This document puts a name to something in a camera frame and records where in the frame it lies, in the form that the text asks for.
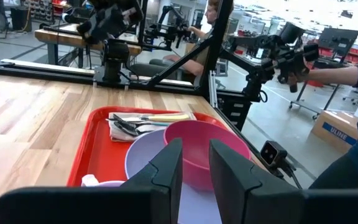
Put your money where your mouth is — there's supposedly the black monitor cart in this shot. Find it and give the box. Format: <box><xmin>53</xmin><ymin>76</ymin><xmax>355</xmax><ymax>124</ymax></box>
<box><xmin>287</xmin><ymin>27</ymin><xmax>358</xmax><ymax>121</ymax></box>

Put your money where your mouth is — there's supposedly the wooden background table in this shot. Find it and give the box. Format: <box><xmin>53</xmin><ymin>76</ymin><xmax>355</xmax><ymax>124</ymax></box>
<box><xmin>34</xmin><ymin>22</ymin><xmax>143</xmax><ymax>67</ymax></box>

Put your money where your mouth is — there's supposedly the pink mug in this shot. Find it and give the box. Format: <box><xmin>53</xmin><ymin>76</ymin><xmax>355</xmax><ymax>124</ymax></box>
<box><xmin>80</xmin><ymin>174</ymin><xmax>127</xmax><ymax>189</ymax></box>

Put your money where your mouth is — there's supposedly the knife with yellow handle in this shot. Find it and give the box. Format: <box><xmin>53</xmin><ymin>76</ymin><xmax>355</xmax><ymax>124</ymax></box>
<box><xmin>105</xmin><ymin>113</ymin><xmax>191</xmax><ymax>123</ymax></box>

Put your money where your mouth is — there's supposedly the small black camera box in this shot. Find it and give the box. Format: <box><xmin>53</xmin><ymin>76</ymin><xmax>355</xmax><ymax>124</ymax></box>
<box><xmin>259</xmin><ymin>140</ymin><xmax>289</xmax><ymax>171</ymax></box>

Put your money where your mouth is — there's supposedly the beige cloth napkin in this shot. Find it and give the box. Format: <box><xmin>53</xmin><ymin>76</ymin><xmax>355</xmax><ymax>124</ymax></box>
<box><xmin>108</xmin><ymin>111</ymin><xmax>198</xmax><ymax>143</ymax></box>

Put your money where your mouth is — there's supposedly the person's forearm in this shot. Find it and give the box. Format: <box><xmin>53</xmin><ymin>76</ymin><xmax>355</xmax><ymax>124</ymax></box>
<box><xmin>303</xmin><ymin>65</ymin><xmax>358</xmax><ymax>88</ymax></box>

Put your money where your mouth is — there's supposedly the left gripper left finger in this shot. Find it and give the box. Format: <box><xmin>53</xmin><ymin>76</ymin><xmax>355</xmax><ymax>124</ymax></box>
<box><xmin>0</xmin><ymin>138</ymin><xmax>184</xmax><ymax>224</ymax></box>

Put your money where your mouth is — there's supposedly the fork with teal handle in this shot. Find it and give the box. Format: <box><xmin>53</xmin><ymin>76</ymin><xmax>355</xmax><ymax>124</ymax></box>
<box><xmin>112</xmin><ymin>113</ymin><xmax>171</xmax><ymax>129</ymax></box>

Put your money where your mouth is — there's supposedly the magenta bowl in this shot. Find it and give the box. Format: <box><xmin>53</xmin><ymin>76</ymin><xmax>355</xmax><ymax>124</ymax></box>
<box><xmin>163</xmin><ymin>119</ymin><xmax>253</xmax><ymax>192</ymax></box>

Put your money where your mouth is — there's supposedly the spoon with teal handle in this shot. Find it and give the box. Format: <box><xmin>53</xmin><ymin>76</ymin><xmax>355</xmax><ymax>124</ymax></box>
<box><xmin>113</xmin><ymin>120</ymin><xmax>167</xmax><ymax>138</ymax></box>

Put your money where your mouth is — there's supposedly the lavender plate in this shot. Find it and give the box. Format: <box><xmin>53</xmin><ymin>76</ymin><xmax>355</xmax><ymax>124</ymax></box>
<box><xmin>124</xmin><ymin>128</ymin><xmax>223</xmax><ymax>224</ymax></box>

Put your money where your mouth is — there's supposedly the red plastic tray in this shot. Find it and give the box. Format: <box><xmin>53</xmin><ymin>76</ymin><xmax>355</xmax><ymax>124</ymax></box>
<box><xmin>67</xmin><ymin>105</ymin><xmax>262</xmax><ymax>188</ymax></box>

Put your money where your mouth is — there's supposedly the person's hand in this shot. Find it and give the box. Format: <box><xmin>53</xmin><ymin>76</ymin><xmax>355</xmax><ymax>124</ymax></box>
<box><xmin>287</xmin><ymin>57</ymin><xmax>311</xmax><ymax>86</ymax></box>

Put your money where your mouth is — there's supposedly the ULINE cardboard box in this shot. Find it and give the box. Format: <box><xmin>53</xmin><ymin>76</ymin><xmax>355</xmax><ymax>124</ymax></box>
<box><xmin>310</xmin><ymin>110</ymin><xmax>358</xmax><ymax>154</ymax></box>

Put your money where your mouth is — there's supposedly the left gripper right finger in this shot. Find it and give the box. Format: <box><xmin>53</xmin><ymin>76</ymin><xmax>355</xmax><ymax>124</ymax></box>
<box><xmin>209</xmin><ymin>139</ymin><xmax>358</xmax><ymax>224</ymax></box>

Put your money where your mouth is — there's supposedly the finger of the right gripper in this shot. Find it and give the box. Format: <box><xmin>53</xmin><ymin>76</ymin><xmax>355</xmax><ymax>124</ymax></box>
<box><xmin>99</xmin><ymin>14</ymin><xmax>114</xmax><ymax>37</ymax></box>
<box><xmin>112</xmin><ymin>11</ymin><xmax>126</xmax><ymax>32</ymax></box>

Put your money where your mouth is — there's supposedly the black camera cable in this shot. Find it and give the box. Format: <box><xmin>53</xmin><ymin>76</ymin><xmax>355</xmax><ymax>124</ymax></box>
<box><xmin>277</xmin><ymin>160</ymin><xmax>305</xmax><ymax>190</ymax></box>

